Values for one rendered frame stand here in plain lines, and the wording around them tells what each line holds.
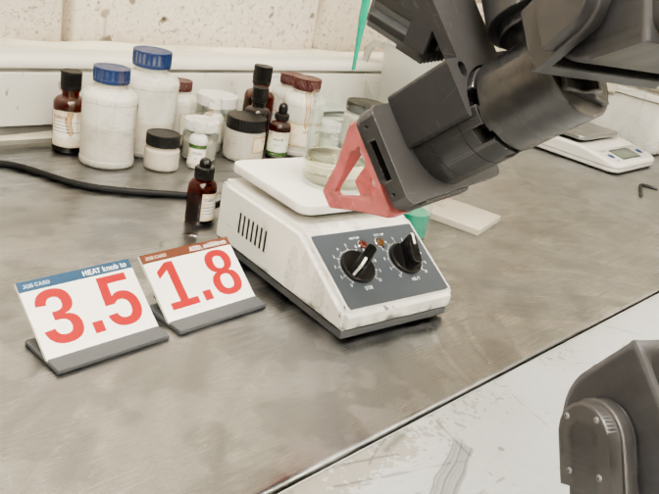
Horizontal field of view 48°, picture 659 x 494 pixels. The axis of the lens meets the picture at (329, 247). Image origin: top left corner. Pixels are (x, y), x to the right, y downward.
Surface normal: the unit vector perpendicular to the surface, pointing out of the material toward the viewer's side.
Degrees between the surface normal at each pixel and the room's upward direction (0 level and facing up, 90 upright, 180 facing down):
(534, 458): 0
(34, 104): 90
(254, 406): 0
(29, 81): 90
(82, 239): 0
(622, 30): 90
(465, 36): 50
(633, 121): 94
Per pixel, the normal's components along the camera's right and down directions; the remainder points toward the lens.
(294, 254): -0.77, 0.11
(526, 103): -0.60, 0.44
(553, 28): -0.93, -0.03
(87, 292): 0.61, -0.45
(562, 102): -0.41, 0.69
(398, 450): 0.18, -0.91
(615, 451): 0.37, -0.11
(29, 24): 0.70, 0.39
